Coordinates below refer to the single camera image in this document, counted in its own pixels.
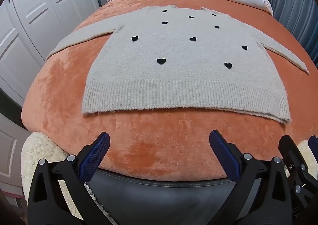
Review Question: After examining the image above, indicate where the blue-grey curtain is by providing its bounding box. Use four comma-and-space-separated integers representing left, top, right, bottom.
265, 0, 318, 64

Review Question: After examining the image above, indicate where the orange plush blanket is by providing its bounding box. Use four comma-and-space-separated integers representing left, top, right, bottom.
21, 0, 318, 225

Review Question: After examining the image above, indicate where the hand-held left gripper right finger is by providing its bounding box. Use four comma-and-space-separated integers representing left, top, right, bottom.
209, 130, 300, 225

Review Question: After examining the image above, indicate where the grey room door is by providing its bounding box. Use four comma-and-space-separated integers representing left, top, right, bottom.
0, 113, 30, 198

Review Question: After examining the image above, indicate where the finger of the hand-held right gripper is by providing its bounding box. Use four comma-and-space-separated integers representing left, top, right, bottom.
278, 135, 318, 225
308, 136, 318, 153

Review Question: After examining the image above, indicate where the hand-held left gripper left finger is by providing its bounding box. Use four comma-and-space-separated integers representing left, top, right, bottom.
27, 132, 112, 225

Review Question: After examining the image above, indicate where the grey sweater with black hearts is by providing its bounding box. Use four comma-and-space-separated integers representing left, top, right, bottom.
46, 4, 310, 124

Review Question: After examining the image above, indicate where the white wardrobe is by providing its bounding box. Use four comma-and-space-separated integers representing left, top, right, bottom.
0, 0, 110, 126

